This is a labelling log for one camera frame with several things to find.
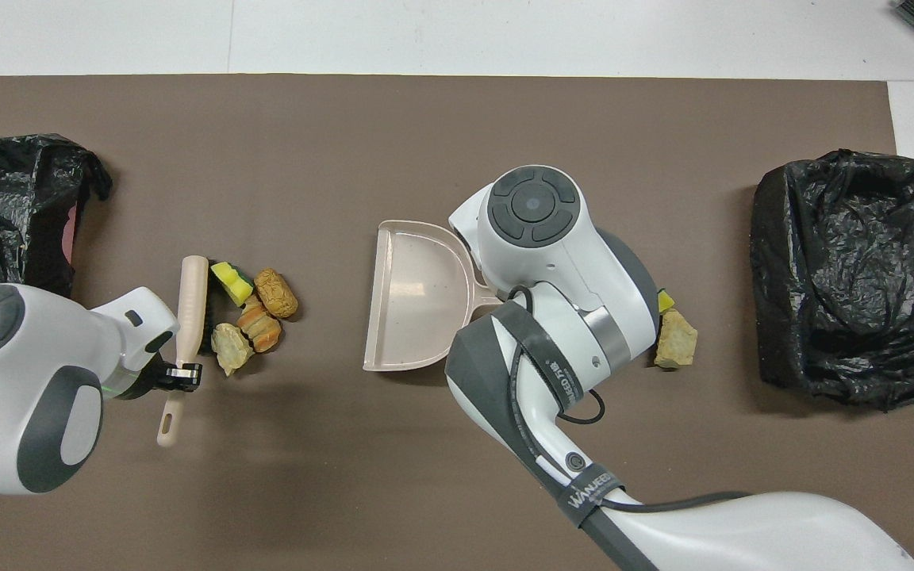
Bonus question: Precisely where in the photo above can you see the brown table mat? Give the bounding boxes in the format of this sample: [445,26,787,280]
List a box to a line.
[0,74,914,571]

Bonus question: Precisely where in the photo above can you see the brown bread roll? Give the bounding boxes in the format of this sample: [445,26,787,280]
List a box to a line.
[254,268,299,319]

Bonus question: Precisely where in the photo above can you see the beige plastic dustpan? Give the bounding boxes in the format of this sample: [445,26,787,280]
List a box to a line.
[363,220,505,373]

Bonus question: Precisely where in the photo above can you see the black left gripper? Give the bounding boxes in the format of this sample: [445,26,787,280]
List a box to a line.
[108,351,204,400]

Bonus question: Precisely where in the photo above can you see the beige brush black bristles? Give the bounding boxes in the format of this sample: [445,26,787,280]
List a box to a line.
[156,255,216,448]

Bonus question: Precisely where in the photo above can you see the pink plastic bin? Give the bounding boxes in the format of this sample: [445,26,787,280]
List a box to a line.
[60,202,79,263]

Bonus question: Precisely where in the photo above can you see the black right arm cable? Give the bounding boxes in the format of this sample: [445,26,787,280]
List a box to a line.
[505,284,751,515]

